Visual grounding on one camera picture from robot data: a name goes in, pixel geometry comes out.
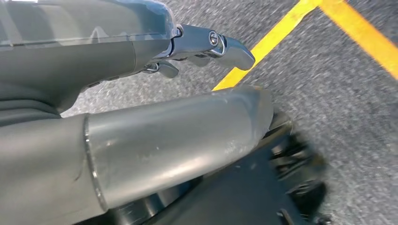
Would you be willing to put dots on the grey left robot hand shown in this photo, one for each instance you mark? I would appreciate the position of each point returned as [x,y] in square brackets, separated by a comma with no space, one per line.
[77,56]

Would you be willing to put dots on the black robot leg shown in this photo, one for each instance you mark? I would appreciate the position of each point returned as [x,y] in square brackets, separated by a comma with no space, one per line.
[233,192]

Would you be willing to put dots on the yellow tape square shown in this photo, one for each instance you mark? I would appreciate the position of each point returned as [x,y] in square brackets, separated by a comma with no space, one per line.
[280,34]

